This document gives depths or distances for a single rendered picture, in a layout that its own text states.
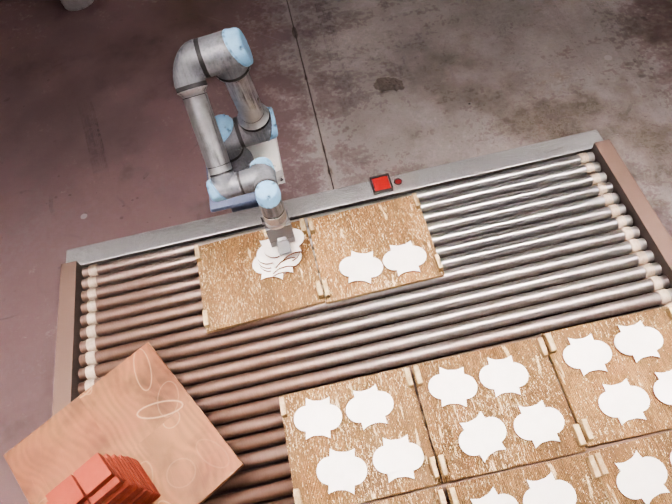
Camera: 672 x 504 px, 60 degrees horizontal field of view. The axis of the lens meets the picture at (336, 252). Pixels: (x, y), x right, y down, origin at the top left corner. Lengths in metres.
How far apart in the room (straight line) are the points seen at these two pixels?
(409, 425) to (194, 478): 0.62
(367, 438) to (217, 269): 0.79
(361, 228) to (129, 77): 2.75
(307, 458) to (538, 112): 2.68
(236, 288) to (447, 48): 2.64
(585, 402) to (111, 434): 1.37
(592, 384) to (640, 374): 0.15
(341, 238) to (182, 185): 1.75
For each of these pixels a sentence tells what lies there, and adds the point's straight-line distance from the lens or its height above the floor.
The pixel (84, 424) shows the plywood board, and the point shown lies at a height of 1.04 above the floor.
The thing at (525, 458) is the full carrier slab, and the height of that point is 0.94.
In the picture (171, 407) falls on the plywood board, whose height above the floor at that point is 1.04.
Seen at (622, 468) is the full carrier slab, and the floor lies 0.95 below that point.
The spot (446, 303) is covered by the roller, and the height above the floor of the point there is 0.92.
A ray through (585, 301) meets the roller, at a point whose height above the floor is 0.92.
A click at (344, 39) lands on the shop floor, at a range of 4.30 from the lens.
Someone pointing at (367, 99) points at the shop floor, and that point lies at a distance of 3.84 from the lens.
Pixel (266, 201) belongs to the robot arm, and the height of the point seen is 1.28.
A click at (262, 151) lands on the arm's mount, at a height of 0.95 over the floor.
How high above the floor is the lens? 2.66
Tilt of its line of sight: 58 degrees down
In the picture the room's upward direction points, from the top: 11 degrees counter-clockwise
